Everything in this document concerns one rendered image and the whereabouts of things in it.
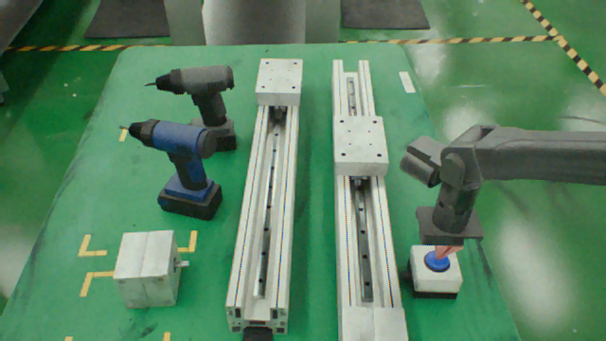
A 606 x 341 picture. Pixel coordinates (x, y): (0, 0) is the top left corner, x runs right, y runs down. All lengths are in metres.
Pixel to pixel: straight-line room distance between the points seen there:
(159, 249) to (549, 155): 0.64
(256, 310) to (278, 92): 0.56
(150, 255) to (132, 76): 0.79
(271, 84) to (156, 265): 0.56
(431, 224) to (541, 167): 0.24
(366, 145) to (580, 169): 0.51
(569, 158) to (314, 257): 0.53
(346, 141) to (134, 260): 0.49
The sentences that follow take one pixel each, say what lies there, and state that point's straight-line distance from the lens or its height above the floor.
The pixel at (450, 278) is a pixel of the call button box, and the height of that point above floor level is 0.84.
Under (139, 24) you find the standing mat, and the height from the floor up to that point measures 0.01.
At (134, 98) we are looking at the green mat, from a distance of 1.48.
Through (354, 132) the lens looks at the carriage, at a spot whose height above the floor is 0.90.
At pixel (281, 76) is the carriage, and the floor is 0.90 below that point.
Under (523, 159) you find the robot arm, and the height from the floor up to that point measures 1.16.
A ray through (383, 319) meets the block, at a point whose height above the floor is 0.87.
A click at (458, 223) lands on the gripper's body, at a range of 0.83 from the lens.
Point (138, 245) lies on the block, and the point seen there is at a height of 0.87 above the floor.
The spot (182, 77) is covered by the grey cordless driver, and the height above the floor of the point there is 0.99.
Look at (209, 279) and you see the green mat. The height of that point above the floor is 0.78.
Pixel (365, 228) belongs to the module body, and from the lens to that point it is 0.98.
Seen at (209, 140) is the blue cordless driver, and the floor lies 0.98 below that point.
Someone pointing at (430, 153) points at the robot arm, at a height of 1.08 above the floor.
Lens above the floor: 1.57
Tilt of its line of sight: 43 degrees down
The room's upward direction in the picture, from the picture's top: straight up
